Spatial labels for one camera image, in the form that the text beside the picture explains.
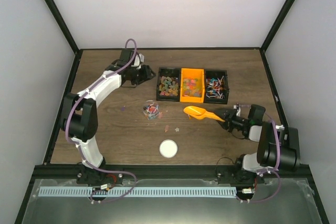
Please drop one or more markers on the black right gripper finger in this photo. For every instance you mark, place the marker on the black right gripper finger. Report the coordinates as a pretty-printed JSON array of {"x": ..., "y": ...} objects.
[
  {"x": 223, "y": 124},
  {"x": 224, "y": 112}
]

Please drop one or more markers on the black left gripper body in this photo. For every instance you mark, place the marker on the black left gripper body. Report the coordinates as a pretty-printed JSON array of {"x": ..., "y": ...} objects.
[{"x": 137, "y": 77}]

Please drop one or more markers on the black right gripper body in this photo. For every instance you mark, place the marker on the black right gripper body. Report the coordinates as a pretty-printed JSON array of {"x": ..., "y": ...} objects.
[{"x": 234, "y": 123}]

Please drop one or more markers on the black bin with popsicle candies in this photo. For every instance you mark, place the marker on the black bin with popsicle candies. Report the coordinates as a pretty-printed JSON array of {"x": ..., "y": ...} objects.
[{"x": 168, "y": 87}]

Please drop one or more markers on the black bin with lollipops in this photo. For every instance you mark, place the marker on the black bin with lollipops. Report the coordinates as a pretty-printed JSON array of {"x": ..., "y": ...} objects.
[{"x": 216, "y": 86}]

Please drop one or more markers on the orange plastic scoop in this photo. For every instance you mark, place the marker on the orange plastic scoop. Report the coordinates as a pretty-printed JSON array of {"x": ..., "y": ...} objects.
[{"x": 200, "y": 113}]

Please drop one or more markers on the clear plastic cup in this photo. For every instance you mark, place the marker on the clear plastic cup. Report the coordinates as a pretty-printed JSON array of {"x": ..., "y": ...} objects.
[{"x": 151, "y": 109}]

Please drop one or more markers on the yellow bin with star candies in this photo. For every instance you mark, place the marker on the yellow bin with star candies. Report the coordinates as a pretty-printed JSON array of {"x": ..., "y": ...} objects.
[{"x": 192, "y": 85}]

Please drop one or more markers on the white round lid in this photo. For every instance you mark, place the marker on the white round lid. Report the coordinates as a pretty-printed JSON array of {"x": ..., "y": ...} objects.
[{"x": 168, "y": 148}]

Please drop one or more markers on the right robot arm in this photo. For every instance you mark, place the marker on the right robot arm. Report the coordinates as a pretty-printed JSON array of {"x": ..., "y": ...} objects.
[{"x": 278, "y": 145}]

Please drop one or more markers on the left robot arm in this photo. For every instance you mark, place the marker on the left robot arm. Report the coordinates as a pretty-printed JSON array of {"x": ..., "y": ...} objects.
[{"x": 79, "y": 114}]

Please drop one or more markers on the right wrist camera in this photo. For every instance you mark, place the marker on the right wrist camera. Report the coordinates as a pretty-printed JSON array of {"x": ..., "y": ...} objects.
[{"x": 238, "y": 108}]

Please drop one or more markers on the black frame base bar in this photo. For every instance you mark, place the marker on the black frame base bar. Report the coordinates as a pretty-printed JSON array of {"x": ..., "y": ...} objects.
[{"x": 225, "y": 174}]

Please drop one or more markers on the light blue slotted rail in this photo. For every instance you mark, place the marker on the light blue slotted rail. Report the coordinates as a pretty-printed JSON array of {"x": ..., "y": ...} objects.
[{"x": 208, "y": 192}]

